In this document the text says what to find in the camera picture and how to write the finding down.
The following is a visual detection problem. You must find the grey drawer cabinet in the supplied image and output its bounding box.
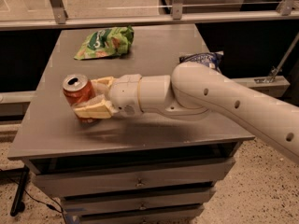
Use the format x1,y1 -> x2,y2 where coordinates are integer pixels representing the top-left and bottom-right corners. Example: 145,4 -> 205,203
7,23 -> 257,224

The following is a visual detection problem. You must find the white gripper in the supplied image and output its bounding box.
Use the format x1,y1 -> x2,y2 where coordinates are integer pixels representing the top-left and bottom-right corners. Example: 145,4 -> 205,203
72,74 -> 142,119

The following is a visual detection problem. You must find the black stand leg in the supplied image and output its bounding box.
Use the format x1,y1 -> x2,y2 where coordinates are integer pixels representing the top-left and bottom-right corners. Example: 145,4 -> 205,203
10,166 -> 29,217

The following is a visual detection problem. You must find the green rice chip bag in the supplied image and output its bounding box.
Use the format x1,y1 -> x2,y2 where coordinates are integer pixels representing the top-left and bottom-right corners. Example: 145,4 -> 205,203
74,26 -> 135,61

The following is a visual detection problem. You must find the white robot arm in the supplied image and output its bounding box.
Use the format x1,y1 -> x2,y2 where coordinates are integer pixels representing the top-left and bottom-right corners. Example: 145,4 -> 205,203
73,62 -> 299,163

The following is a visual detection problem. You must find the top grey drawer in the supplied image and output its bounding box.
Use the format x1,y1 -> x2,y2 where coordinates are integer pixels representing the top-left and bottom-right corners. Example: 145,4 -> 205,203
34,158 -> 235,197

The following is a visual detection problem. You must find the bottom grey drawer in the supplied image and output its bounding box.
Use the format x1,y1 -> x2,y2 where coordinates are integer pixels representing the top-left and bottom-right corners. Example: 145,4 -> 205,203
79,204 -> 204,224

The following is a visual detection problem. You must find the blue Kettle chip bag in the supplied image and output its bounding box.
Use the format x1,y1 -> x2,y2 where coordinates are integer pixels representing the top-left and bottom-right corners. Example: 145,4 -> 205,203
179,51 -> 223,72

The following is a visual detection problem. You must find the red coke can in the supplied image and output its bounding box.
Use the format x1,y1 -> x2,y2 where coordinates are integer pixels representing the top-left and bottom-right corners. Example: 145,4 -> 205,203
62,74 -> 98,124

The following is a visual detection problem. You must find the black cable on floor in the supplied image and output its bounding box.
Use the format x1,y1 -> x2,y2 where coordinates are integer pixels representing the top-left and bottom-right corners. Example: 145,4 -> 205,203
0,167 -> 65,217

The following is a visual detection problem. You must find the middle grey drawer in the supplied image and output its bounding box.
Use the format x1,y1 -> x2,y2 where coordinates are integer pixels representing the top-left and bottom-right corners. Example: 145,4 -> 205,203
63,185 -> 216,216

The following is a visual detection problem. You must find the grey drawer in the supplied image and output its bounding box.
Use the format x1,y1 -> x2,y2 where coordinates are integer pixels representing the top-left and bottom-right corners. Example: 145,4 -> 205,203
79,204 -> 204,224
63,185 -> 216,216
34,158 -> 235,197

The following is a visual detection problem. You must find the metal glass railing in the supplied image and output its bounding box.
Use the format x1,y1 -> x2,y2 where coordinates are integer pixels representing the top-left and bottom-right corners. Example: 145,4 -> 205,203
0,0 -> 299,31

